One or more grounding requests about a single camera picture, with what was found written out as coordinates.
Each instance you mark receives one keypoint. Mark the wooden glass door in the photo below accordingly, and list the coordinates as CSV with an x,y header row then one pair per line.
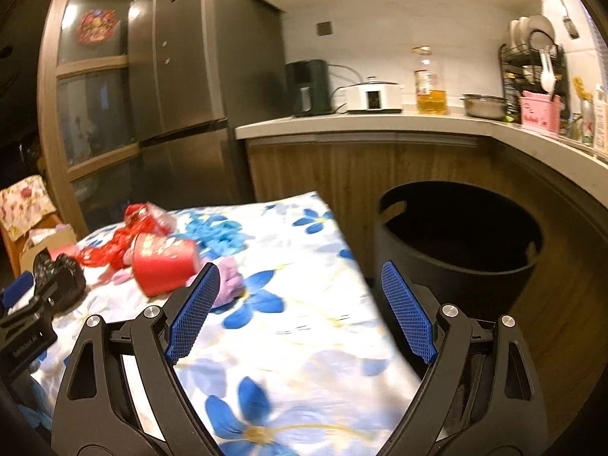
x,y
85,117

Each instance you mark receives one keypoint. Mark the white slow cooker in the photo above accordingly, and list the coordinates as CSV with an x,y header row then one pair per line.
x,y
374,96

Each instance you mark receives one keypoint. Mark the cardboard box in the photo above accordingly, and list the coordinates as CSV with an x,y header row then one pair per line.
x,y
51,239

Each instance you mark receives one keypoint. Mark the white carton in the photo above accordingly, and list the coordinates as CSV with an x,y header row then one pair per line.
x,y
600,106

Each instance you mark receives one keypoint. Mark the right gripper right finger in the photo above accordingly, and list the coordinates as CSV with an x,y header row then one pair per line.
x,y
480,394

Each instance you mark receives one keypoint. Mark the black plastic bag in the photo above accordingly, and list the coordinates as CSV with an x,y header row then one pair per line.
x,y
59,282

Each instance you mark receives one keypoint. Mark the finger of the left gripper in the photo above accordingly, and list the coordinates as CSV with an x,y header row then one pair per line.
x,y
13,293

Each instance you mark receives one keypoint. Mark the dark grey refrigerator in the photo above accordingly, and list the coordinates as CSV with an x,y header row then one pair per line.
x,y
198,71

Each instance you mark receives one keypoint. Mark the black round trash bin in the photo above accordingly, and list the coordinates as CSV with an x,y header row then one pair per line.
x,y
472,247

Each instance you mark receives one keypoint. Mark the red paper cup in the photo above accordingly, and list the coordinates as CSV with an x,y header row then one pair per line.
x,y
163,264

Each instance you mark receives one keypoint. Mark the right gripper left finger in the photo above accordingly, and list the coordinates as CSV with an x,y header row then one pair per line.
x,y
95,412

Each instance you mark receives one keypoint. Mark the pink utensil holder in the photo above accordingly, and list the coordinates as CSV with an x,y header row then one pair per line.
x,y
541,113

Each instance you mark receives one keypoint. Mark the black dish rack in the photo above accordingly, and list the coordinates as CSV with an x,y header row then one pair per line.
x,y
528,40

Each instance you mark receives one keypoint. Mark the stainless steel bowl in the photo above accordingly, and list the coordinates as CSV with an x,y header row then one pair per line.
x,y
485,107

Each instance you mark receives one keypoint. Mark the floral blue white tablecloth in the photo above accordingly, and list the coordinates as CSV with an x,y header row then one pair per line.
x,y
301,363

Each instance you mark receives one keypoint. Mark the hanging spatula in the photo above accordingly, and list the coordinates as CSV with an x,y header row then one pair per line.
x,y
568,23

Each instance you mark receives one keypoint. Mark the wooden lower cabinets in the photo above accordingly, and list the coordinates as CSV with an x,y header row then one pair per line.
x,y
562,310

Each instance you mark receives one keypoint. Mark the green beer can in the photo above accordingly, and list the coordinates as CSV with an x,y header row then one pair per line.
x,y
587,122

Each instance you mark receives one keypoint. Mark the cooking oil bottle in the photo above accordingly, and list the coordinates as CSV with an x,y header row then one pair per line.
x,y
430,92

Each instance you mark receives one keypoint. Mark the small red snack wrapper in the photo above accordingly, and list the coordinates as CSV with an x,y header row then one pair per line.
x,y
139,219

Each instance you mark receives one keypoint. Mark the black air fryer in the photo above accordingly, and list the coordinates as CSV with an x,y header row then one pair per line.
x,y
308,88

